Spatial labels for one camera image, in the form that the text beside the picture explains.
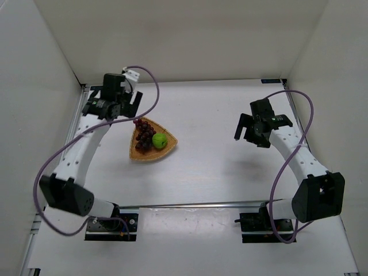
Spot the blue label sticker left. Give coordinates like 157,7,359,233
90,86,103,91

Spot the woven triangular fruit basket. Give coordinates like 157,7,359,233
129,117,178,162

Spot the green fake apple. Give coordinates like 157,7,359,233
152,133,168,150

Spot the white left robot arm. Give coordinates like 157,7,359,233
36,68,143,217

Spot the blue label sticker right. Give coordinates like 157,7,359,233
261,79,281,84

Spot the right aluminium frame rail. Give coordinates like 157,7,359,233
283,79,360,275

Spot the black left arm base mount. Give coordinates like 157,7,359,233
85,209,139,242

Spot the front aluminium frame rail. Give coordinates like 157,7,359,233
119,200,267,209

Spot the white front cover board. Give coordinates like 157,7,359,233
29,208,358,275

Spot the left aluminium frame rail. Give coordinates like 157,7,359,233
18,84,89,275

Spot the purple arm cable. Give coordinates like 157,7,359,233
33,66,160,242
260,90,314,244

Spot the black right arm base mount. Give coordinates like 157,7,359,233
234,213,294,244

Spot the blue label sticker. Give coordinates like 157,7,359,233
261,79,281,84
90,86,103,91

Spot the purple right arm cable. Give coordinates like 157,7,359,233
260,90,314,244

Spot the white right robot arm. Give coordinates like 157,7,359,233
234,99,345,223

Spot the red fake grape bunch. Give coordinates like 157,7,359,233
133,118,156,152

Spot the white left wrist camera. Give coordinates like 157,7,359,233
122,67,140,93

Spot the aluminium frame rail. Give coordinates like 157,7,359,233
283,79,360,275
18,84,89,275
119,200,267,209

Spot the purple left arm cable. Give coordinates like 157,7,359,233
33,66,160,242

